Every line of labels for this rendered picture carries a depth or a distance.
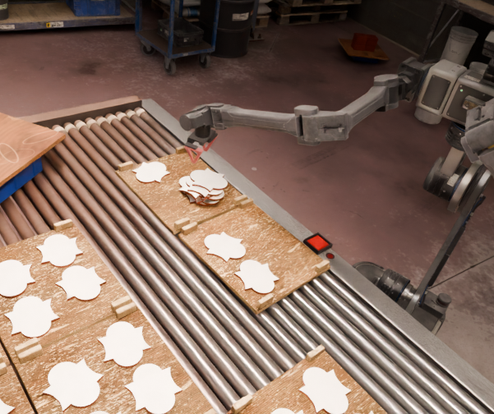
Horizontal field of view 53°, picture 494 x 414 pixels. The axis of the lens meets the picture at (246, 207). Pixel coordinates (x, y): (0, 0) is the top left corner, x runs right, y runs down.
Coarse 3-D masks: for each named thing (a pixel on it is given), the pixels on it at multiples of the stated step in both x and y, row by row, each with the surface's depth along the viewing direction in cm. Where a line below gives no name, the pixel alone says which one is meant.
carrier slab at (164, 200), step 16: (160, 160) 204; (176, 160) 205; (128, 176) 192; (176, 176) 197; (144, 192) 186; (160, 192) 187; (176, 192) 189; (224, 192) 193; (160, 208) 180; (176, 208) 182; (192, 208) 183; (208, 208) 184; (224, 208) 186
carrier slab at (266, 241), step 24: (240, 216) 184; (264, 216) 186; (192, 240) 170; (264, 240) 175; (288, 240) 177; (216, 264) 162; (240, 264) 164; (288, 264) 167; (312, 264) 169; (240, 288) 156; (288, 288) 159
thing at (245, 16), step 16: (208, 0) 506; (224, 0) 498; (240, 0) 501; (208, 16) 515; (224, 16) 508; (240, 16) 512; (208, 32) 523; (224, 32) 518; (240, 32) 524; (224, 48) 529; (240, 48) 537
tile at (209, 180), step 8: (208, 168) 192; (192, 176) 187; (200, 176) 188; (208, 176) 189; (216, 176) 190; (192, 184) 183; (200, 184) 184; (208, 184) 185; (216, 184) 185; (224, 184) 186
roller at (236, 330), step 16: (64, 144) 208; (80, 160) 200; (96, 176) 193; (112, 192) 186; (128, 208) 180; (144, 224) 175; (160, 240) 170; (176, 256) 165; (176, 272) 162; (192, 272) 161; (192, 288) 157; (208, 304) 152; (224, 320) 148; (240, 336) 144; (256, 352) 140; (272, 368) 137
